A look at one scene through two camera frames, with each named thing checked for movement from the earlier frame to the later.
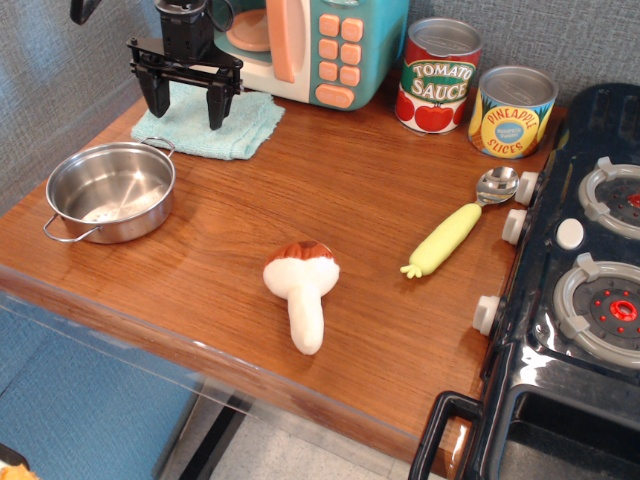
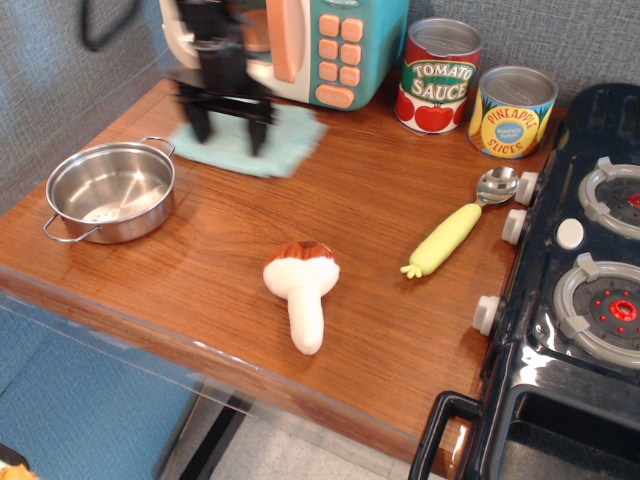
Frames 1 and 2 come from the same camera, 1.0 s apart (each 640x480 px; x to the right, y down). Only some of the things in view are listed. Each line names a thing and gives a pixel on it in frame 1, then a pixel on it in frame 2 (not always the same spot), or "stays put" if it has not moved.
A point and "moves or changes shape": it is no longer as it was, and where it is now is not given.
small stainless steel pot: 111,193 stays put
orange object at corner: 17,472 stays put
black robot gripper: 186,52 → 223,83
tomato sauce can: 441,56 stays put
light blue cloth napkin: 250,125 moves or changes shape
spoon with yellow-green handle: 497,184 stays put
